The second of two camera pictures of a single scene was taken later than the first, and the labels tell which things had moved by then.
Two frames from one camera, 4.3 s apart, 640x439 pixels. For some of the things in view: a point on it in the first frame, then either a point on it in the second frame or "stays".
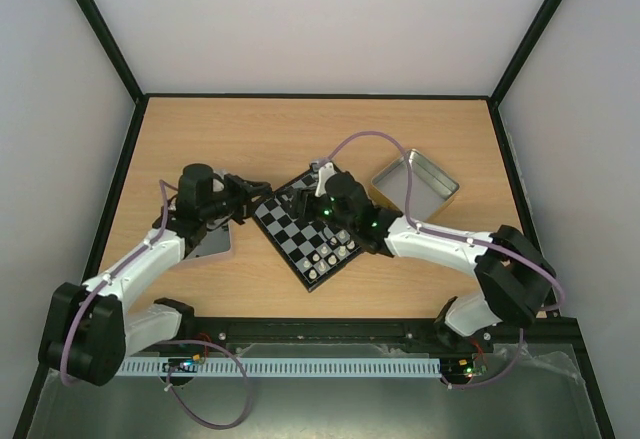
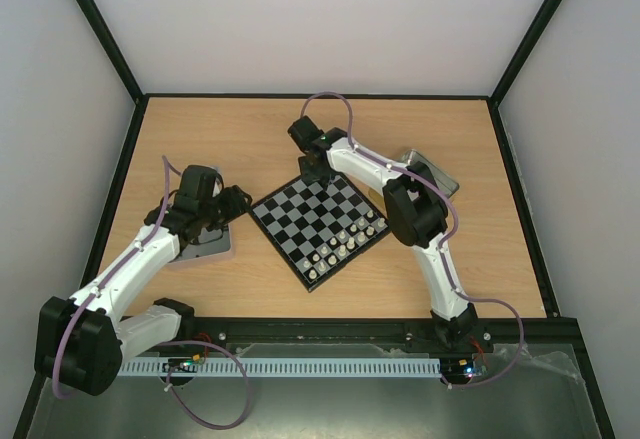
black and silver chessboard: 311,253 stays
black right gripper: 308,200 -> 314,167
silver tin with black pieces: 216,240 stays
